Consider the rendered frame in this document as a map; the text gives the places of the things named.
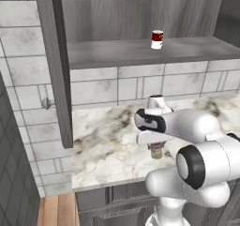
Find round metal door knob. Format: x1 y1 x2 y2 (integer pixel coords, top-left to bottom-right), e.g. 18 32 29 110
40 98 56 111

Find grey wood cabinet door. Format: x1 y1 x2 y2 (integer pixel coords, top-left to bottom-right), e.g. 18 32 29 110
33 0 75 150

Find grey base cabinets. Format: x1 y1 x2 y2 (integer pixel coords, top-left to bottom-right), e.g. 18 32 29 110
74 178 240 226

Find dark grey tall unit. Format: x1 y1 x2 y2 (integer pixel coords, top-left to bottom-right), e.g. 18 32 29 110
0 72 42 226

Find red and white food can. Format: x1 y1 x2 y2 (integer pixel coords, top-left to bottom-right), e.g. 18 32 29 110
150 29 165 51

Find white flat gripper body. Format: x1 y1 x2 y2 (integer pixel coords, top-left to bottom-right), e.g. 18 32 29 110
136 130 178 145

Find grey wood wall cabinet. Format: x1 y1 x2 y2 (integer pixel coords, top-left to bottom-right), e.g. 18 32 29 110
58 0 240 70

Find green and tan food can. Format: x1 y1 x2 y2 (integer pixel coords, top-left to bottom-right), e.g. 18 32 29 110
150 143 164 160

